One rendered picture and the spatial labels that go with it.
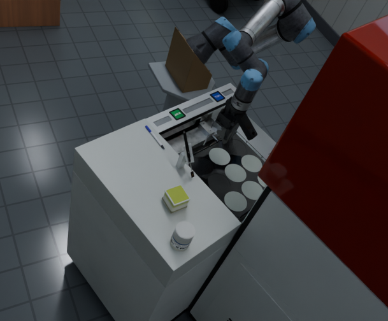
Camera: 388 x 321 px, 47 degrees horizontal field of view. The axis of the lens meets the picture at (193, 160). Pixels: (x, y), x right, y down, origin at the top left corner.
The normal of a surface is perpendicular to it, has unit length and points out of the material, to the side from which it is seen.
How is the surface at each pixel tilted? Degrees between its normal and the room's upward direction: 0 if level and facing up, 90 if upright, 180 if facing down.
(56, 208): 0
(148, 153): 0
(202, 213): 0
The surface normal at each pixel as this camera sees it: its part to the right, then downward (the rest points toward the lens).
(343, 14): -0.87, 0.19
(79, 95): 0.25, -0.62
